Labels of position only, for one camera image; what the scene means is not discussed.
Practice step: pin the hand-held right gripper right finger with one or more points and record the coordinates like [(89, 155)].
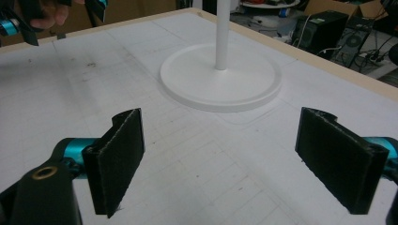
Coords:
[(338, 156)]

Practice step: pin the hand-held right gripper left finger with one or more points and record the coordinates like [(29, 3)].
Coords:
[(117, 162)]

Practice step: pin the white hook stand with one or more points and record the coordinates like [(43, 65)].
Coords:
[(219, 75)]

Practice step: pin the open computer case with fan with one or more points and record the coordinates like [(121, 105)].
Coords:
[(355, 42)]

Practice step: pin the black round stool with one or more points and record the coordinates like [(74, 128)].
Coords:
[(394, 54)]

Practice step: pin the black computer tower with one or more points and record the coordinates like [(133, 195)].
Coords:
[(319, 33)]

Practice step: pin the brown cardboard box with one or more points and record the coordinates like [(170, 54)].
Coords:
[(341, 7)]

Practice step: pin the round white table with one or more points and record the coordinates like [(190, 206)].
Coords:
[(269, 3)]

